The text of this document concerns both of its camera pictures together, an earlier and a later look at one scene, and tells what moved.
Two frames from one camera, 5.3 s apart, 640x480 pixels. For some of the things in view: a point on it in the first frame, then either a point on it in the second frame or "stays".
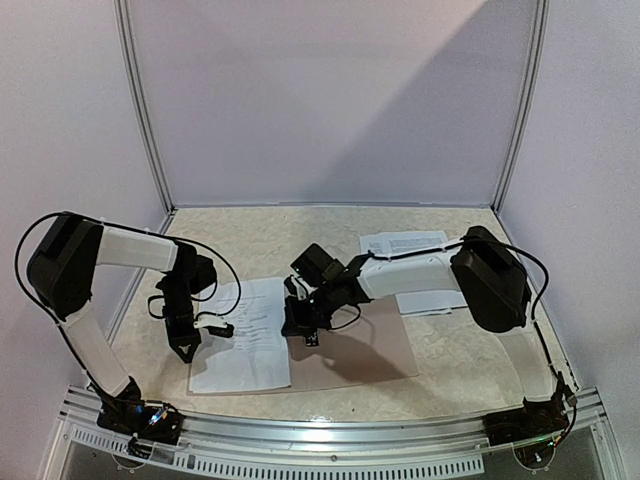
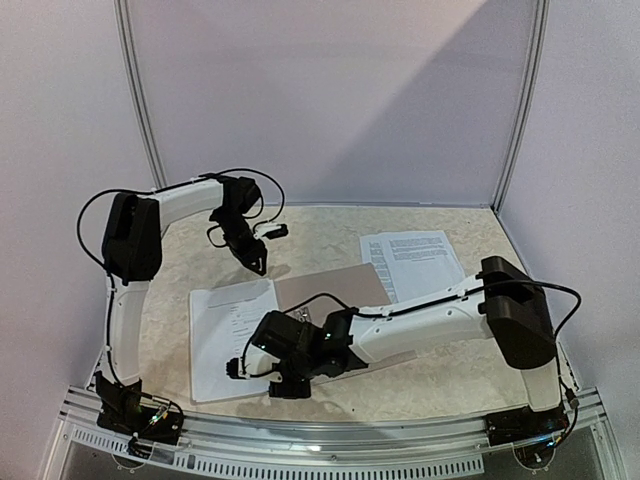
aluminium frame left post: [145, 109] stays
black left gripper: [181, 338] → [251, 254]
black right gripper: [304, 326] → [288, 379]
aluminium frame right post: [528, 105] stays
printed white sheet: [256, 356] stays
